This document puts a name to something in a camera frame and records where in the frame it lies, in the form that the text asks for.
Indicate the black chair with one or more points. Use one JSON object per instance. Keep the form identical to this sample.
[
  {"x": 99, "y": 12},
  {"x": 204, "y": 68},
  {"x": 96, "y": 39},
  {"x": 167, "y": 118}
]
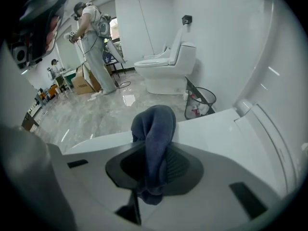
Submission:
[{"x": 115, "y": 66}]

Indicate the loose white toilet lid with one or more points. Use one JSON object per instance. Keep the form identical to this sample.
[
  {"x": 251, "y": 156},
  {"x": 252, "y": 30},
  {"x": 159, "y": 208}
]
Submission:
[{"x": 115, "y": 50}]

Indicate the black wall box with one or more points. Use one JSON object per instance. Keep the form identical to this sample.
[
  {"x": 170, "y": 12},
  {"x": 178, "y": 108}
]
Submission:
[{"x": 187, "y": 19}]

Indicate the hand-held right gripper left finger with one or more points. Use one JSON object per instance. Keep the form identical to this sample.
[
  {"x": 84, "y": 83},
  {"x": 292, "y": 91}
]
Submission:
[{"x": 96, "y": 174}]

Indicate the dark blue cloth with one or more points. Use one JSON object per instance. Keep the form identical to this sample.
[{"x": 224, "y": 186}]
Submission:
[{"x": 156, "y": 133}]

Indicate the red and white trash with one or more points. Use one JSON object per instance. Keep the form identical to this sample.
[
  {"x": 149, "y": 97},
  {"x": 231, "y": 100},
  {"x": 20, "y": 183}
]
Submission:
[{"x": 195, "y": 108}]

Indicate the person's left hand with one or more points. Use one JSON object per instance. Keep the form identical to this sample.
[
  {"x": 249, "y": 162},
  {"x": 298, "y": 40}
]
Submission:
[{"x": 53, "y": 32}]

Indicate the dark wooden desk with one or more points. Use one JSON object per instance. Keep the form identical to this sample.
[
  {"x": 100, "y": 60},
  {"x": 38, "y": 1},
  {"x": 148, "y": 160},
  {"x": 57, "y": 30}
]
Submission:
[{"x": 30, "y": 121}]

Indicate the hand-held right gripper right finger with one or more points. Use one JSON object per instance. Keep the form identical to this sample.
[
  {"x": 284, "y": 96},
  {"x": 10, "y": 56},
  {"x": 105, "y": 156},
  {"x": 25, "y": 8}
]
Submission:
[{"x": 207, "y": 201}]

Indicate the brown cardboard box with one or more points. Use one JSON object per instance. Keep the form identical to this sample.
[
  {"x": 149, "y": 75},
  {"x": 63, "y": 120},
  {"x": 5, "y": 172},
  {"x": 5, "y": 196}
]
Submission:
[{"x": 83, "y": 82}]

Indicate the white toilet with raised lid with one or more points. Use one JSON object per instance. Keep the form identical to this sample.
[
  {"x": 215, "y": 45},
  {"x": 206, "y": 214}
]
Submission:
[{"x": 166, "y": 68}]

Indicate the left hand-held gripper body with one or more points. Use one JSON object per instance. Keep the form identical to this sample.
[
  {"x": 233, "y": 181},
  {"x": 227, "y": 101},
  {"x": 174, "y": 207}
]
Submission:
[{"x": 36, "y": 20}]

